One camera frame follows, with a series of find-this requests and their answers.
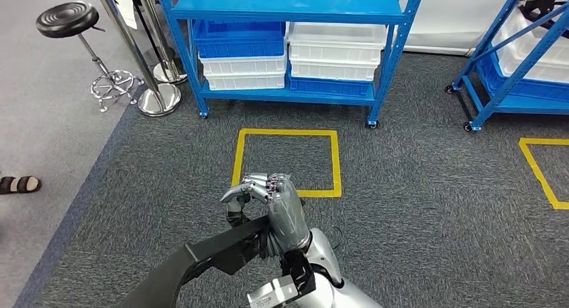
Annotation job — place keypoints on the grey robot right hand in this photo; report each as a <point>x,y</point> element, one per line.
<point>286,217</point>

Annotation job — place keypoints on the black plastic plate frame part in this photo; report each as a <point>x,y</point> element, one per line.
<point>213,248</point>

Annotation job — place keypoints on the blue metal shelf rack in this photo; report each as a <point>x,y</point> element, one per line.
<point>511,75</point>
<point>289,1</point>

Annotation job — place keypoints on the yellow floor tape square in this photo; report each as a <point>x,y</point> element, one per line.
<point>538,172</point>
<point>284,132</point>

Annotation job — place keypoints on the blue plastic crate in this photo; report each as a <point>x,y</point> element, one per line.
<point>524,88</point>
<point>240,41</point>
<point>329,87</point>

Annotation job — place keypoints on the white plastic crate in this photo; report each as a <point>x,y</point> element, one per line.
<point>244,65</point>
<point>244,81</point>
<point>338,43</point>
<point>333,70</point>
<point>533,52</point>

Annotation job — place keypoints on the person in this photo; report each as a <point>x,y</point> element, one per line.
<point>20,184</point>

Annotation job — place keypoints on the black stool with chrome base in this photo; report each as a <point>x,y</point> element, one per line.
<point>66,19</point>

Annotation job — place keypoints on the chrome stanchion post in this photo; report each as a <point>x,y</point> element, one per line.
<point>158,99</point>

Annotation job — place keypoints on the stanchion post with black top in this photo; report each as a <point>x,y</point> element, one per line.
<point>171,72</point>

